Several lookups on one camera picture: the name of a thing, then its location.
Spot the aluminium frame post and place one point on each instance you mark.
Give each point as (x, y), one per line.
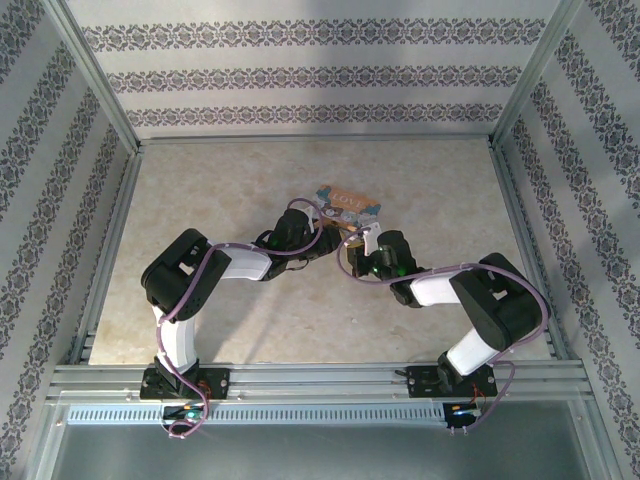
(95, 75)
(535, 70)

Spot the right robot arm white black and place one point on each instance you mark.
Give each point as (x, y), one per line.
(430, 290)

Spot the aluminium back rail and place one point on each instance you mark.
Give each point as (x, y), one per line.
(315, 141)

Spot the aluminium left frame post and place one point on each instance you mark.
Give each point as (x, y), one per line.
(95, 75)

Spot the aluminium right side rail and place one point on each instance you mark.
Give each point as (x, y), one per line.
(525, 210)

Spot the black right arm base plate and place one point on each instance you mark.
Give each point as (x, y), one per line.
(425, 380)

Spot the LOVE bear print tin box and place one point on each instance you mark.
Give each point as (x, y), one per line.
(350, 205)

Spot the controller board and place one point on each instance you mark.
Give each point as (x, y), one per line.
(465, 411)
(186, 414)

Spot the aluminium right frame post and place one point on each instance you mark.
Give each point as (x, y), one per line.
(535, 70)

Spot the aluminium front rail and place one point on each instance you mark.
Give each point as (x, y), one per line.
(320, 380)

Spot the left controller board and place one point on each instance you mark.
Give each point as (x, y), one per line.
(186, 414)

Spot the aluminium left side rail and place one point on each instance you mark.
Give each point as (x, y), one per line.
(112, 235)

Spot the aluminium rail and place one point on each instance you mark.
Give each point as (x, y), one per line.
(112, 235)
(320, 380)
(525, 210)
(315, 141)

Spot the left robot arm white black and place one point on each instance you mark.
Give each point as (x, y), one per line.
(245, 265)

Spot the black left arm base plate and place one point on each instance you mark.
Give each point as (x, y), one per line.
(217, 382)

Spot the right controller board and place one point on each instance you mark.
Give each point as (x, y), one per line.
(465, 411)

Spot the grey metal shelf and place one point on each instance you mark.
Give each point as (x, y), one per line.
(320, 452)

